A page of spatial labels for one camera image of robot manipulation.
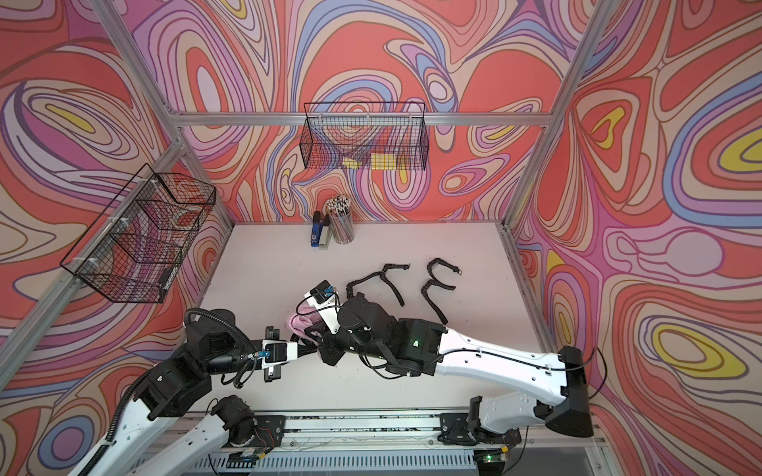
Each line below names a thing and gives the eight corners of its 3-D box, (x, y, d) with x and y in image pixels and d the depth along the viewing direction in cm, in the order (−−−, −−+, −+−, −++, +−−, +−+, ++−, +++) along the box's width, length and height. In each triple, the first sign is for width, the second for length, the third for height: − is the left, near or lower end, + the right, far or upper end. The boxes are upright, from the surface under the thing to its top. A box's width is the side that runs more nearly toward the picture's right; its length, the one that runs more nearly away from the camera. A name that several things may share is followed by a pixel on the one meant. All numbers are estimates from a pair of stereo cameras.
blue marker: (310, 248, 115) (307, 238, 110) (316, 221, 125) (314, 210, 120) (319, 248, 115) (316, 238, 110) (324, 221, 125) (322, 210, 120)
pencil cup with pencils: (333, 246, 117) (325, 208, 101) (335, 232, 121) (328, 194, 106) (353, 246, 116) (349, 208, 101) (354, 232, 121) (350, 194, 106)
